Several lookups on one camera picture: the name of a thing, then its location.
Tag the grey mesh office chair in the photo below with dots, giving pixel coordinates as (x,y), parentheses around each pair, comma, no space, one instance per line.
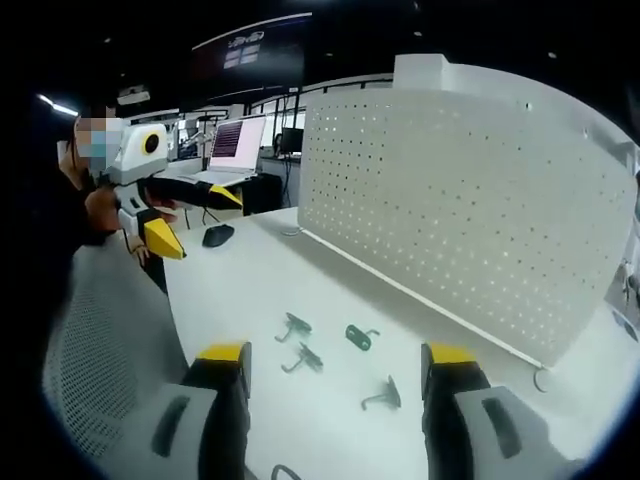
(100,350)

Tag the white open laptop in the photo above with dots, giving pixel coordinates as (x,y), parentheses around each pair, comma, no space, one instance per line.
(235,145)

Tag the white desk partition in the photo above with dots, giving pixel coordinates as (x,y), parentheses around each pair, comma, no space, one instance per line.
(420,70)

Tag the black computer monitor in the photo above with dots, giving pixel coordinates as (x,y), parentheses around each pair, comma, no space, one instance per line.
(291,140)

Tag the dark metal hook assembly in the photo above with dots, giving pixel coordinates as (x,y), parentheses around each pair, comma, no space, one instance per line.
(306,357)
(358,336)
(296,326)
(389,392)

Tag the person's left hand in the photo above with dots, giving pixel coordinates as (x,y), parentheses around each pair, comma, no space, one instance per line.
(100,207)

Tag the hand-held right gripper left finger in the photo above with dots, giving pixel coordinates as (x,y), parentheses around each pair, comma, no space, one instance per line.
(210,430)

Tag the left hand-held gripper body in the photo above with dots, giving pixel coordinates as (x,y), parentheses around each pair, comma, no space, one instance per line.
(132,155)

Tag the white perforated mounting plate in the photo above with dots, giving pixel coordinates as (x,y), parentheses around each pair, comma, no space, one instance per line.
(450,210)

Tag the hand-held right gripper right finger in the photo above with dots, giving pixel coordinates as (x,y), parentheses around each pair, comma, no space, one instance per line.
(465,425)

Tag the person's dark top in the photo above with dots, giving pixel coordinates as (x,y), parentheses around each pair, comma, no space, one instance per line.
(75,220)

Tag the black computer mouse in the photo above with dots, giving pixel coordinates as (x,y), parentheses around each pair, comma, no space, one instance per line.
(218,235)

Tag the dark hanging ceiling sign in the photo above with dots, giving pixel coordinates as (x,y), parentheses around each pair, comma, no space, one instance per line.
(250,50)

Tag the white ceiling projector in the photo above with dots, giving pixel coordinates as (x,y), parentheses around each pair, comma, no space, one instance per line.
(134,95)

